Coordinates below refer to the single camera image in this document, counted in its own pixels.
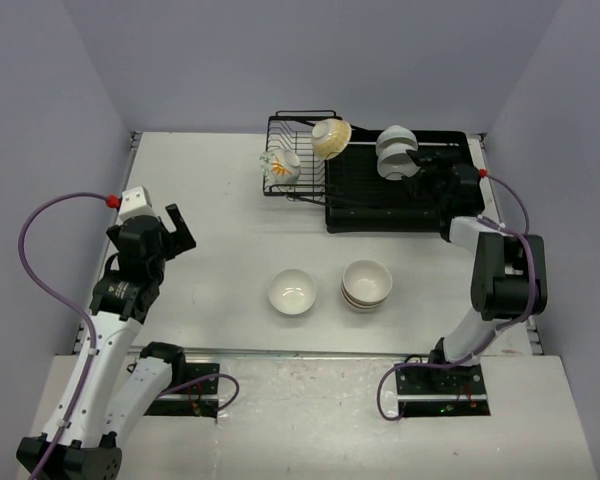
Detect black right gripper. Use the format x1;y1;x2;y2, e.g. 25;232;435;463
402;151;461;210

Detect white bowl back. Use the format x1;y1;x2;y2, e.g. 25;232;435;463
375;125;419;155

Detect white bowl front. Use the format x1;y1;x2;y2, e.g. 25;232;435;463
268;269;318;316

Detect beige floral bowl back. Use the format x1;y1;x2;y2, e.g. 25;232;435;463
342;259;393;301

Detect beige floral bowl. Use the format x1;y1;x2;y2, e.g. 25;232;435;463
341;284;387;304
343;295;384;312
342;259;393;301

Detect beige floral bowl front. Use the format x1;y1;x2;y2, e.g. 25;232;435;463
343;295;384;312

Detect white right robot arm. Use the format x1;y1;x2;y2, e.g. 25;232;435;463
405;152;548;393

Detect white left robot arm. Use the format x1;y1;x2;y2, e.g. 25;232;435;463
16;204;196;479

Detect black dish drying tray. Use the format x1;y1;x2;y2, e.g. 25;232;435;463
325;130;485;233

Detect yellow patterned bowl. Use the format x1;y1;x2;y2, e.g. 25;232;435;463
311;118;352;161

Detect white green floral bowl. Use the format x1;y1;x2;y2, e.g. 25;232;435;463
259;148;301;185

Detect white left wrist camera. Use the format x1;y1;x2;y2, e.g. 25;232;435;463
118;186;156;222

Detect black wire dish rack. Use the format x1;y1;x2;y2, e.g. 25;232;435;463
262;109;381;206

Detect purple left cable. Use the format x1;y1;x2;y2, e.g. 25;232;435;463
18;192;121;476

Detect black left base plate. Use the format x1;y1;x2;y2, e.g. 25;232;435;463
145;378;219;419

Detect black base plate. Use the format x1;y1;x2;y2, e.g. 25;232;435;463
395;365;491;418
145;378;219;419

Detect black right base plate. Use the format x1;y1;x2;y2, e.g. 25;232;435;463
395;365;491;418

